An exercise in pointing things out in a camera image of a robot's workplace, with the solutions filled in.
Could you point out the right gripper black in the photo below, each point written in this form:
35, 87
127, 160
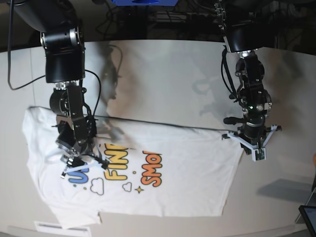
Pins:
81, 162

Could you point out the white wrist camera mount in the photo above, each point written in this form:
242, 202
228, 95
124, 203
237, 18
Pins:
258, 137
96, 150

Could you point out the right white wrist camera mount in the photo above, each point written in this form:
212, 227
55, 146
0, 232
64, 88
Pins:
96, 150

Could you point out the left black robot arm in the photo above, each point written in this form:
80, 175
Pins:
242, 73

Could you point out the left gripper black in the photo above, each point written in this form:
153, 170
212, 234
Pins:
248, 149

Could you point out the white printed T-shirt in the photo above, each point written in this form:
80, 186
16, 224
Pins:
155, 170

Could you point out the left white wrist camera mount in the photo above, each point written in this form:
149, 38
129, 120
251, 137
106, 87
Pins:
258, 137

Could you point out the power strip with red light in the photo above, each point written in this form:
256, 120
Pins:
175, 17

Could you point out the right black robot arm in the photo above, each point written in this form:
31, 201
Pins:
61, 37

